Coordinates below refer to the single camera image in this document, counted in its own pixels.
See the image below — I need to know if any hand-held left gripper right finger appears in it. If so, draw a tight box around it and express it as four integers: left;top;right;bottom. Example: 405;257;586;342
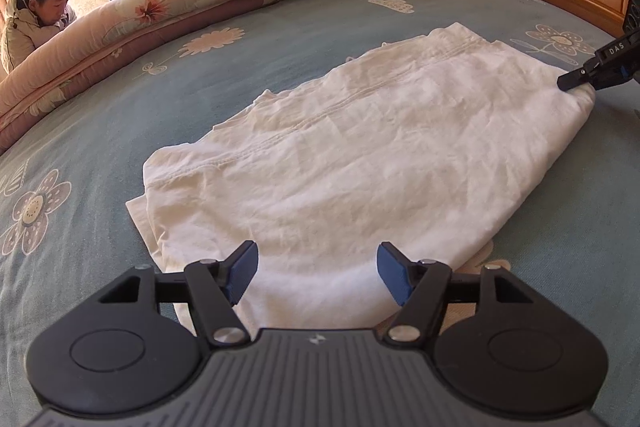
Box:
376;242;533;348

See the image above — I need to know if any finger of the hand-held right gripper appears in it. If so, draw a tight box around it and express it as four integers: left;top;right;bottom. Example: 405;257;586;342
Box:
556;59;601;92

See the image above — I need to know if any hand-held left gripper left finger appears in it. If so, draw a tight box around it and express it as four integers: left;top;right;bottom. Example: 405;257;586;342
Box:
97;241;260;348

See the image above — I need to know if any white long-sleeved printed shirt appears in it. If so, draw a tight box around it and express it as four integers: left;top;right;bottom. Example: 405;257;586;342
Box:
125;22;597;333

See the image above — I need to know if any blue floral bed sheet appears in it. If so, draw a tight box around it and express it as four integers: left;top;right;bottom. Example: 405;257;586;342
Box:
0;0;640;427

